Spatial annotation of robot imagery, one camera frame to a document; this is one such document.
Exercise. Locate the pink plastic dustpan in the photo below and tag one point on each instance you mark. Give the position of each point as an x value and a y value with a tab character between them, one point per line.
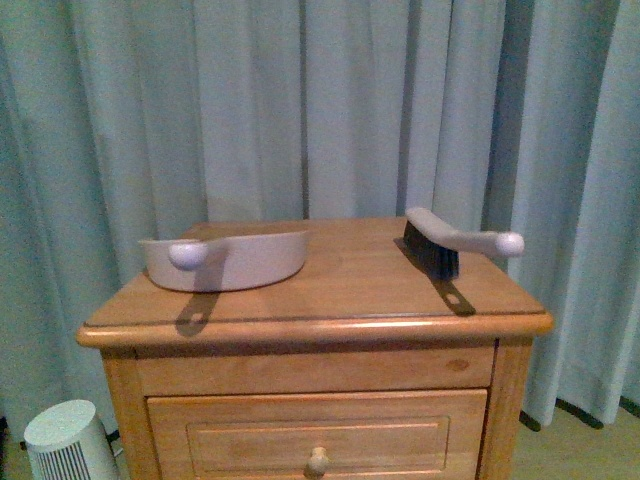
229	263

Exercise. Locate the pink hand brush black bristles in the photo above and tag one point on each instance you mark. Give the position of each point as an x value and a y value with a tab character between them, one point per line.
436	244

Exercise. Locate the wooden nightstand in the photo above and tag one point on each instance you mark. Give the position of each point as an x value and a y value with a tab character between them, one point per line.
360	316

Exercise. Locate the wooden nightstand drawer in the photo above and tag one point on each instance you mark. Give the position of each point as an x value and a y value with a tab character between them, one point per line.
374	435

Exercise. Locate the round wooden drawer knob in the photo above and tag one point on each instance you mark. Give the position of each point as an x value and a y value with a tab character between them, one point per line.
317	463

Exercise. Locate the light blue curtain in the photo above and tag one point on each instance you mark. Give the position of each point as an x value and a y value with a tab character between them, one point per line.
125	120

